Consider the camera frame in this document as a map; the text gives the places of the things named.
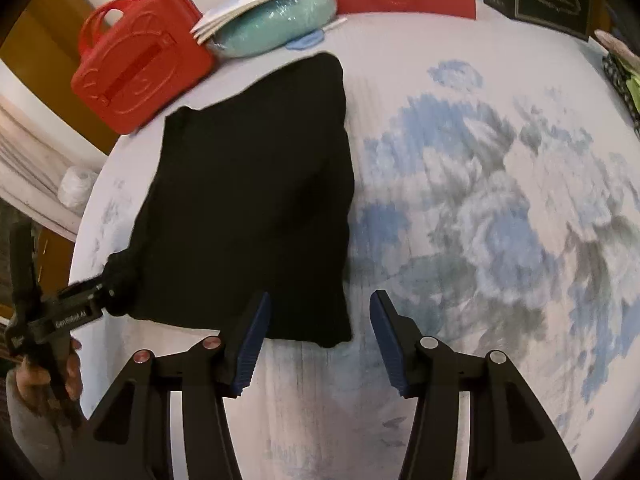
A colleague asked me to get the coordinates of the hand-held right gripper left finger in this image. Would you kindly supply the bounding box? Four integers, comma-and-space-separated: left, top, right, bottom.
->
70, 291, 272, 480

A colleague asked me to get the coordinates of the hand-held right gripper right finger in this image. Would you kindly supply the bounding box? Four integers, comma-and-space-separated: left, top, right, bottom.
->
369, 290, 583, 480

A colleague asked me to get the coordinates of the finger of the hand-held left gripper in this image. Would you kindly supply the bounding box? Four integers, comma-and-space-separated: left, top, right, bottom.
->
58, 280, 117, 317

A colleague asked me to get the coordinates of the black garment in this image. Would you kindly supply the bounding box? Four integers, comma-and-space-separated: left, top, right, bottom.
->
103, 52, 357, 349

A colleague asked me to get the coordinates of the person's left forearm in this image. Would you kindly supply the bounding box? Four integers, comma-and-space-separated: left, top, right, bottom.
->
5, 370, 76, 480

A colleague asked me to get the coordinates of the person's left hand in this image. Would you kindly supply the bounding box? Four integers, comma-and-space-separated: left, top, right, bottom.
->
15, 336, 85, 419

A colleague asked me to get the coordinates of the white crumpled bag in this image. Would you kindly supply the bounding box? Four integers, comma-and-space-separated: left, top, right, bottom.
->
58, 166, 100, 210

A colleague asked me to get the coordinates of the white striped bedding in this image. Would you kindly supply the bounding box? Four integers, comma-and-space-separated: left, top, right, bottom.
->
0, 58, 106, 237

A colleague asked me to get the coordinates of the blue floral printed blanket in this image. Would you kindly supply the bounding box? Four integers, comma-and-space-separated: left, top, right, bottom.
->
69, 12, 640, 480

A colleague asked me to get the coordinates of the red plastic case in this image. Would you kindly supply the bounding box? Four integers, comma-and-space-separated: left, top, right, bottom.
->
70, 0, 219, 136

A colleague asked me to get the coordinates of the white paper booklet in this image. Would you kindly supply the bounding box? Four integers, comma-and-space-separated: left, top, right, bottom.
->
190, 0, 301, 44

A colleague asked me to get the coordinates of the mint green bagged cloth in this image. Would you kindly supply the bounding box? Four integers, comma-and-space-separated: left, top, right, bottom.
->
210, 0, 339, 59

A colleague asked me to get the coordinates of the dark patterned green cloth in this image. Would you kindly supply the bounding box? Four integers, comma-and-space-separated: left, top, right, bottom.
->
593, 30, 640, 141

